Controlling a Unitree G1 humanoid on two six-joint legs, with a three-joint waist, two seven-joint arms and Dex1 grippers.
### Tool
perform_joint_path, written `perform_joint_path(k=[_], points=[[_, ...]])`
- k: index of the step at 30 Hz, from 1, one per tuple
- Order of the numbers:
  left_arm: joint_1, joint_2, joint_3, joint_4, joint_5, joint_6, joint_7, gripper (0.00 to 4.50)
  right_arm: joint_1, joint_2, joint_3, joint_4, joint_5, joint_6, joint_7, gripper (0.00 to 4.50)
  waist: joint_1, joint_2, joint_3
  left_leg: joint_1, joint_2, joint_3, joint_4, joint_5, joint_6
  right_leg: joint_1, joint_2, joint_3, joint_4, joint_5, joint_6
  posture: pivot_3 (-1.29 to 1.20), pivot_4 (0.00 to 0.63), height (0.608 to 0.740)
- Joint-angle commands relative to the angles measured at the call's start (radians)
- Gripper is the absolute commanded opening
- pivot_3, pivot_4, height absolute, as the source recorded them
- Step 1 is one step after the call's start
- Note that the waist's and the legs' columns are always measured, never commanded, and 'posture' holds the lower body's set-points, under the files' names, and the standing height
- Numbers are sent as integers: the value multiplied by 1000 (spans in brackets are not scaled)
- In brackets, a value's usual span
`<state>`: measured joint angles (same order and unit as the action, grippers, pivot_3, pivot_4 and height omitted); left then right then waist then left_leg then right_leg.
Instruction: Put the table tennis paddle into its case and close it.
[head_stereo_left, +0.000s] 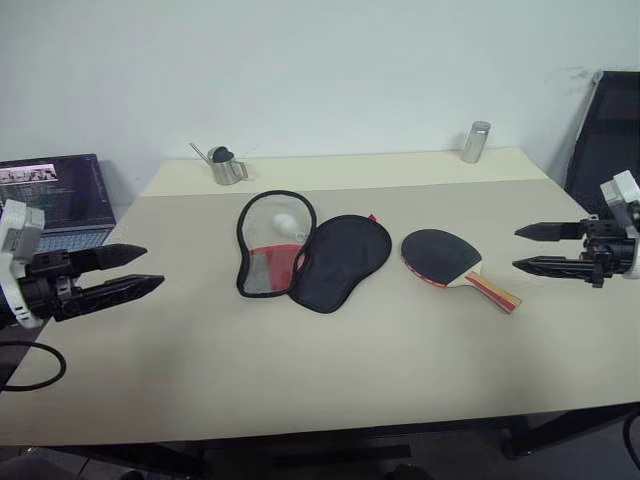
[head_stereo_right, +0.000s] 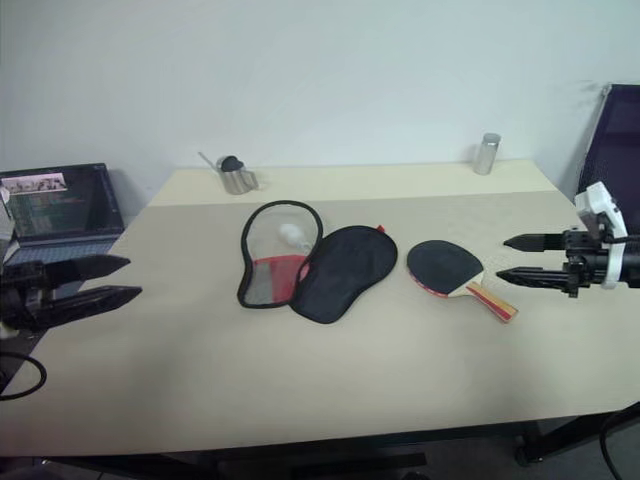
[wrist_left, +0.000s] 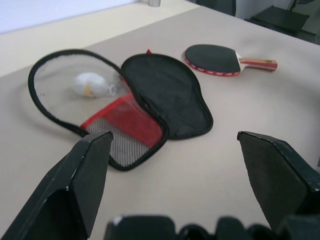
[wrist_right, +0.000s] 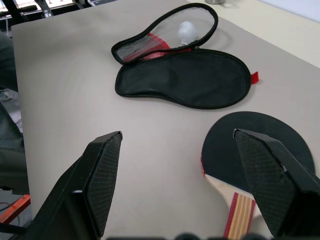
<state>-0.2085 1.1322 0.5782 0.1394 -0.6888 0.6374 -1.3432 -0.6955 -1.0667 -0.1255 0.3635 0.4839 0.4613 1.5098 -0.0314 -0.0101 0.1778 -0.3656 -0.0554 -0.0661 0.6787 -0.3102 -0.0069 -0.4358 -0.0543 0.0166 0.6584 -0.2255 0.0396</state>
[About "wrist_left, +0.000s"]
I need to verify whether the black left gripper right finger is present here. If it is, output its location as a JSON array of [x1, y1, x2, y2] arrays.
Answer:
[[236, 130, 320, 230]]

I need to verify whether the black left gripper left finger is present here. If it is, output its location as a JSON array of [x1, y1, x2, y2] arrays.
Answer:
[[0, 131, 114, 240]]

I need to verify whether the black and red bag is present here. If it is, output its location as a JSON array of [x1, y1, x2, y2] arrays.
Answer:
[[27, 48, 214, 173]]

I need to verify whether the black rubber table tennis paddle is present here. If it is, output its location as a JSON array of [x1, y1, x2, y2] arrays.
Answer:
[[183, 44, 279, 77]]

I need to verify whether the white ball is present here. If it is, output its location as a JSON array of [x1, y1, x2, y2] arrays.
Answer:
[[72, 71, 111, 99]]

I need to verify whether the beige table cover sheet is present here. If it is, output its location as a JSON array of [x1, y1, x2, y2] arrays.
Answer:
[[0, 1, 320, 240]]

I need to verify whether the black office chair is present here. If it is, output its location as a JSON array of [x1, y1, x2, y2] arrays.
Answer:
[[243, 0, 320, 42]]

